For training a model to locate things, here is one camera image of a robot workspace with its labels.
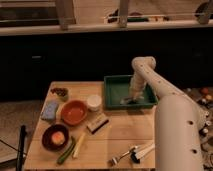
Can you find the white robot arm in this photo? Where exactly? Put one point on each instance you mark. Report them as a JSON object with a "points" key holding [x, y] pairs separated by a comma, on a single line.
{"points": [[177, 120]]}

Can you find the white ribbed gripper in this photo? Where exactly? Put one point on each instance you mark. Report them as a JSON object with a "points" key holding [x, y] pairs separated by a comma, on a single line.
{"points": [[137, 85]]}

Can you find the grey towel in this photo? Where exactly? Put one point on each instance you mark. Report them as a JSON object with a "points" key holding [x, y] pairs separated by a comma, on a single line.
{"points": [[129, 100]]}

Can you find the wooden block brush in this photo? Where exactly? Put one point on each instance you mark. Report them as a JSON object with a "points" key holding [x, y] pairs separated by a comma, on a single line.
{"points": [[99, 121]]}

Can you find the blue sponge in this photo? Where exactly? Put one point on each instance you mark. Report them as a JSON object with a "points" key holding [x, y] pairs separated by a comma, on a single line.
{"points": [[49, 111]]}

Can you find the green cucumber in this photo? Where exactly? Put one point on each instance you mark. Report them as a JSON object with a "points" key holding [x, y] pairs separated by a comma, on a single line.
{"points": [[67, 152]]}

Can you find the dark red bowl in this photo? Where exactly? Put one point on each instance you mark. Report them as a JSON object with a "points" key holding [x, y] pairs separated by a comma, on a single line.
{"points": [[46, 137]]}

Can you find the white cup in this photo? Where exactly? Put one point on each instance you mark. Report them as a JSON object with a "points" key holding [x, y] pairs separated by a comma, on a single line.
{"points": [[94, 102]]}

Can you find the orange fruit in bowl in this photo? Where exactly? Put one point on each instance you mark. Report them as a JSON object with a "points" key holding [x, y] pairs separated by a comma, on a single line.
{"points": [[58, 138]]}

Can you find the pale yellow stick vegetable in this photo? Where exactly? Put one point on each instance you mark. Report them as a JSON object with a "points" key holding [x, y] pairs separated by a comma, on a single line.
{"points": [[78, 145]]}

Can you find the black pole at left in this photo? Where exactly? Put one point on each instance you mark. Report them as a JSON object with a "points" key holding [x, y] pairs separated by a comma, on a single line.
{"points": [[20, 152]]}

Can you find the white handled black brush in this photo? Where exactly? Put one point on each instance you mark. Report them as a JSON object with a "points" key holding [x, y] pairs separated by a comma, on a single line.
{"points": [[140, 153]]}

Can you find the orange bowl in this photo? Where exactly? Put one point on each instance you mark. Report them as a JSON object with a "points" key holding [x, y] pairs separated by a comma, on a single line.
{"points": [[74, 112]]}

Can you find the green plastic tray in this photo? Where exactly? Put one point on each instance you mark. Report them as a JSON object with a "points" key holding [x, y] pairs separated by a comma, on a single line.
{"points": [[116, 88]]}

